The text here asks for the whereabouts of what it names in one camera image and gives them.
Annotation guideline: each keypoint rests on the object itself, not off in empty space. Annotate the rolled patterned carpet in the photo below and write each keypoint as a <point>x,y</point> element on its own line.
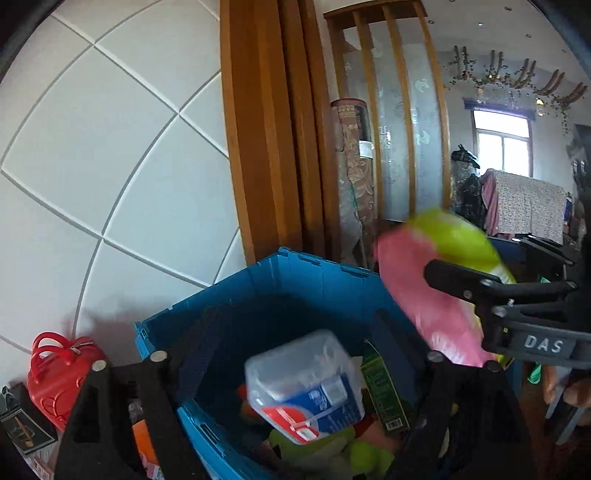
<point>355,151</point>

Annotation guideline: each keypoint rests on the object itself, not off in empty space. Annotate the blue plastic storage crate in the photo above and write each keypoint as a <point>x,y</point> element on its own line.
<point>277,300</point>

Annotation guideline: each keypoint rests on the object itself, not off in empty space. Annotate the floral cloth on rack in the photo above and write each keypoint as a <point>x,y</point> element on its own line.
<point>519,205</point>

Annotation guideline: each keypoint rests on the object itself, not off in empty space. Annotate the window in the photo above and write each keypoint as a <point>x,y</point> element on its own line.
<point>503,142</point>

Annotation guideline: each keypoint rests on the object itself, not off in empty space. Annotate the red plastic handbag case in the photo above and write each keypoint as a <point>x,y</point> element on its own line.
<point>57,371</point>

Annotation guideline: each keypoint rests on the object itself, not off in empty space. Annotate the dark gift box gold handle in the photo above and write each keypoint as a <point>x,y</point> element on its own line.
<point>26,426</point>

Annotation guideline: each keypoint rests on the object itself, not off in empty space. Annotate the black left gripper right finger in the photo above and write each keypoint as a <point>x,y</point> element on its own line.
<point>469,425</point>

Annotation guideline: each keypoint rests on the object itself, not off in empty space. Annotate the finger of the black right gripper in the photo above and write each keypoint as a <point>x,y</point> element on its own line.
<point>466,284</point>

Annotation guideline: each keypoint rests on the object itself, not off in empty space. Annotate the wooden door frame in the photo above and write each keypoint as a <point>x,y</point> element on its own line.
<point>281,137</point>

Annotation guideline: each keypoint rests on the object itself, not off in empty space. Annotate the green carton box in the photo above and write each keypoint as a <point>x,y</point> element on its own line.
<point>383,393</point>

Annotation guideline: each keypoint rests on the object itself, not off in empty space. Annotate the pink green plush toy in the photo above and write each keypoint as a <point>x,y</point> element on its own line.
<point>446,323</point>

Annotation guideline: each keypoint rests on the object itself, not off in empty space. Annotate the person right hand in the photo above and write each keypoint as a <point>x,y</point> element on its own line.
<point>577,394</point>

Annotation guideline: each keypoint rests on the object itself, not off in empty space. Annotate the clear plastic container blue label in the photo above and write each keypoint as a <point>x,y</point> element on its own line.
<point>307,389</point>

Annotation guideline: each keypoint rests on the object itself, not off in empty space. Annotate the wooden glass partition screen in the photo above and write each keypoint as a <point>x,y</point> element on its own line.
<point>384,55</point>

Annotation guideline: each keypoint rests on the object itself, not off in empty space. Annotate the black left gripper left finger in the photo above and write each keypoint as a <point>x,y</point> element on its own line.
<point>98,442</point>

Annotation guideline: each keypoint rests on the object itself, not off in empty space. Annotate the green frog plush toy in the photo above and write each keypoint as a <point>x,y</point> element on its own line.
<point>339,456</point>

